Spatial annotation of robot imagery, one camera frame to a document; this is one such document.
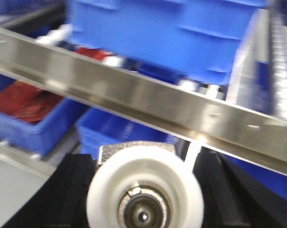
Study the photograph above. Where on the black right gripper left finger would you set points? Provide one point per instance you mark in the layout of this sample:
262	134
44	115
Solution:
61	201

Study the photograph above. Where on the red packaging bag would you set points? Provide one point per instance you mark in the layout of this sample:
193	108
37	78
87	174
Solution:
26	102

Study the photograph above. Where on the stainless steel shelf rail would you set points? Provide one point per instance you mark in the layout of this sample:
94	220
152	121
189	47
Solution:
225	127

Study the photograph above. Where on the roller track divider rail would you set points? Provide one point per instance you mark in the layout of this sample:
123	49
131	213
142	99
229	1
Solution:
259	73

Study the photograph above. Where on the blue bin with red bag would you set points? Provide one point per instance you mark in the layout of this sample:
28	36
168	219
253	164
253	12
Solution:
42	136

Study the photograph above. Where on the blue bin centre back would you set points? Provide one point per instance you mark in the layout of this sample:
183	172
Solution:
97	128

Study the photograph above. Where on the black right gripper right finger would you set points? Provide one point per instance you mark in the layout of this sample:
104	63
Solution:
233	198

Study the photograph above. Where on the large blue crate upper shelf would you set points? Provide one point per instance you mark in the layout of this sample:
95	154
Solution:
197	38

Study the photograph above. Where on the white valve with metal fitting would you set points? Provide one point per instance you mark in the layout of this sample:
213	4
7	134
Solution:
142	184

